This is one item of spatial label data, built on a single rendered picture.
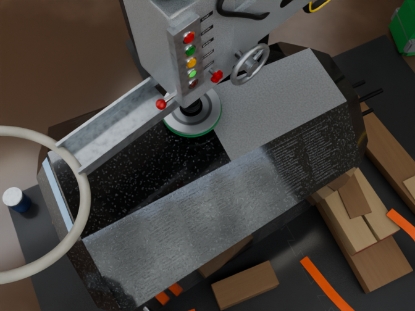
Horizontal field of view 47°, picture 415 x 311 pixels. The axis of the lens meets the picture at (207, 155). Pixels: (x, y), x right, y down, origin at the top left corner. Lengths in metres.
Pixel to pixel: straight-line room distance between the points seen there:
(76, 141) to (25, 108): 1.51
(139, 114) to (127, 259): 0.53
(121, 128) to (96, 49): 1.63
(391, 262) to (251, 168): 1.04
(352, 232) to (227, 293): 0.65
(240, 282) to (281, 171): 0.72
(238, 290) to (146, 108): 1.12
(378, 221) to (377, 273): 0.25
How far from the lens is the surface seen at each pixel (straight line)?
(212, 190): 1.70
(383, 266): 2.49
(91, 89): 2.93
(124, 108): 1.52
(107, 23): 3.18
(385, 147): 2.71
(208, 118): 1.69
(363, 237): 2.39
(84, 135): 1.50
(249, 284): 2.32
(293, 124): 1.76
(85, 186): 1.40
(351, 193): 2.42
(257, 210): 1.80
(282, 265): 2.47
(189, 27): 1.12
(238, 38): 1.39
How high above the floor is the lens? 2.43
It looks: 67 degrees down
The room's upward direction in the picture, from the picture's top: 4 degrees counter-clockwise
